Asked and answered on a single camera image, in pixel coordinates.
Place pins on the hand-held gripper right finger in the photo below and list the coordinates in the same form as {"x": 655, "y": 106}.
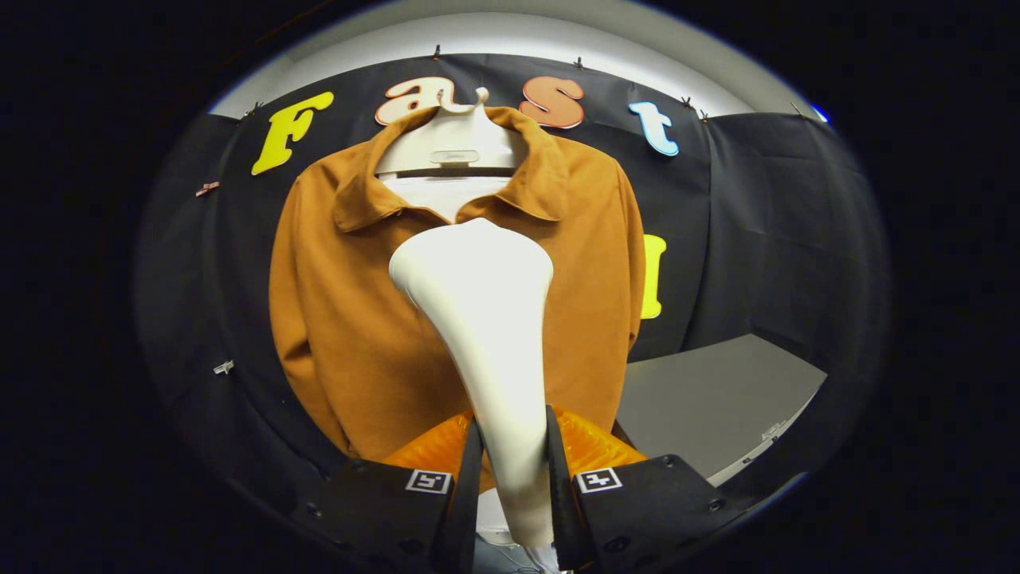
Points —
{"x": 562, "y": 510}

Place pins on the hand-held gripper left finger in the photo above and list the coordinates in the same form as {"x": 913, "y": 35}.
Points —
{"x": 462, "y": 518}

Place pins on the white garment steamer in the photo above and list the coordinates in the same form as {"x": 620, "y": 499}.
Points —
{"x": 486, "y": 319}

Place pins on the brown button-up shirt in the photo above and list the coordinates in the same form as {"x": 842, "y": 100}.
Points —
{"x": 351, "y": 319}

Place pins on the white garment form stand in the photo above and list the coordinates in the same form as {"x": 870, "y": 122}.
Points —
{"x": 454, "y": 139}

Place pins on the small white clip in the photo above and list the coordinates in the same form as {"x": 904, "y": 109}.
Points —
{"x": 224, "y": 367}

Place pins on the small red clip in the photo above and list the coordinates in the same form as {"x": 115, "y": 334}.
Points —
{"x": 207, "y": 189}

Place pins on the row of black cloth clips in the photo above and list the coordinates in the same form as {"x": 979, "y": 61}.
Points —
{"x": 436, "y": 53}

